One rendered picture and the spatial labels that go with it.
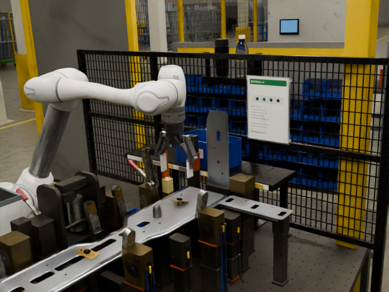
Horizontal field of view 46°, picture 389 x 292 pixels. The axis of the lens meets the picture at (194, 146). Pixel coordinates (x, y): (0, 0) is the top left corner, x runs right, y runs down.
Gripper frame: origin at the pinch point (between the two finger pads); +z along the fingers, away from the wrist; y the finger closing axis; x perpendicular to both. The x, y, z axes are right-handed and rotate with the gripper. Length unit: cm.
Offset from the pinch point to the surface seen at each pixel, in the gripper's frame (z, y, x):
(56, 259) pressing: 14, -5, -55
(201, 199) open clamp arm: 5.4, 17.6, -7.4
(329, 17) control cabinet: -40, -198, 621
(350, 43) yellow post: -45, 46, 58
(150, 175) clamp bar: 4.5, -14.6, 0.0
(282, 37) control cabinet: -7, -276, 609
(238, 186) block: 11.6, 13.7, 23.4
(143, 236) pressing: 14.5, 7.3, -27.6
